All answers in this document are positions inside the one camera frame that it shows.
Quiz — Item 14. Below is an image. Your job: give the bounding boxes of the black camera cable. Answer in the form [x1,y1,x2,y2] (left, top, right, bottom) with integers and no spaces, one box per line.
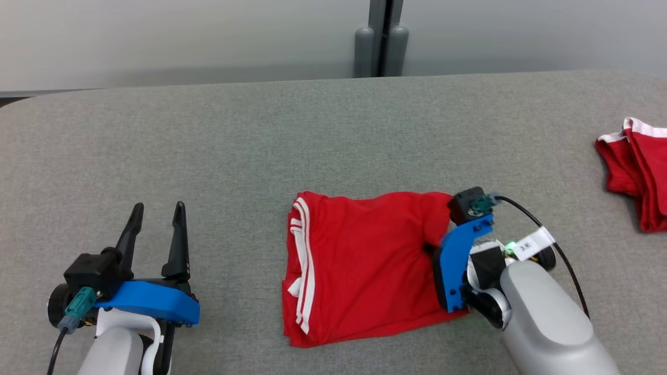
[47,287,98,375]
[477,194,591,319]

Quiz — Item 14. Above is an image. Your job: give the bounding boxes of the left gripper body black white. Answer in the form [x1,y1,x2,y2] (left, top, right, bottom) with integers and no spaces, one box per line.
[95,311,180,375]

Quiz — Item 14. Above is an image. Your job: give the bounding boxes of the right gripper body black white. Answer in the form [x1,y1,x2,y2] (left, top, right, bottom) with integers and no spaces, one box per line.
[463,241,557,330]

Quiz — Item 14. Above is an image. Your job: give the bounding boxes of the red shorts white stripe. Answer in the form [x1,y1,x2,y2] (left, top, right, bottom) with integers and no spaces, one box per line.
[596,117,667,233]

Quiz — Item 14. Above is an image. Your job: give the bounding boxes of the white paper cable label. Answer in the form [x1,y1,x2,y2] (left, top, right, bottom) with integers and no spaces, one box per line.
[513,226,556,260]

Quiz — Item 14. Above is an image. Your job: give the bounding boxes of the grey partition post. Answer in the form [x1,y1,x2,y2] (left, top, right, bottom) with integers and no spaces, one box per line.
[354,0,410,78]

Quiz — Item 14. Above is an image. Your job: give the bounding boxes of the red basketball jersey white sleeves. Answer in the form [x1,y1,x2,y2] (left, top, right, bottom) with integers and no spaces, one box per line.
[281,190,473,348]

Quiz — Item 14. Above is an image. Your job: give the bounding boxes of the right black camera cable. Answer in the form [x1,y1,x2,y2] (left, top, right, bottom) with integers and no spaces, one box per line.
[477,194,591,319]

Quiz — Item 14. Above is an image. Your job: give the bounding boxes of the right blue camera mount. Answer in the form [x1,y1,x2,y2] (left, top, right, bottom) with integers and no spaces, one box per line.
[432,214,495,314]

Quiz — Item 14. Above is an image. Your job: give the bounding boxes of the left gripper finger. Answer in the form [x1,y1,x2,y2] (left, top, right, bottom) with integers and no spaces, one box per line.
[116,203,144,271]
[162,201,189,278]

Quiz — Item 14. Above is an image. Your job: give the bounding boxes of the left black camera cable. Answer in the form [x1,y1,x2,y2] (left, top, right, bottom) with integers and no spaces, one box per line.
[47,287,98,375]

